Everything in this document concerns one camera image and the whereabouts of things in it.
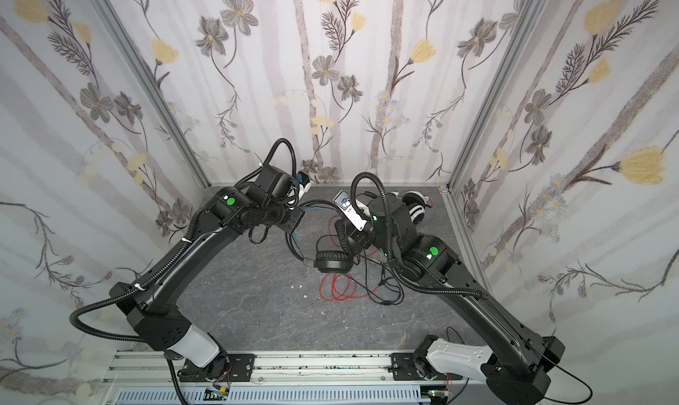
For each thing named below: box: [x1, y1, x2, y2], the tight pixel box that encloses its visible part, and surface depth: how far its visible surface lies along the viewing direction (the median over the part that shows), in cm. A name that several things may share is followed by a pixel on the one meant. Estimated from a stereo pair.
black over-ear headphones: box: [284, 199, 361, 274], surface depth 65 cm
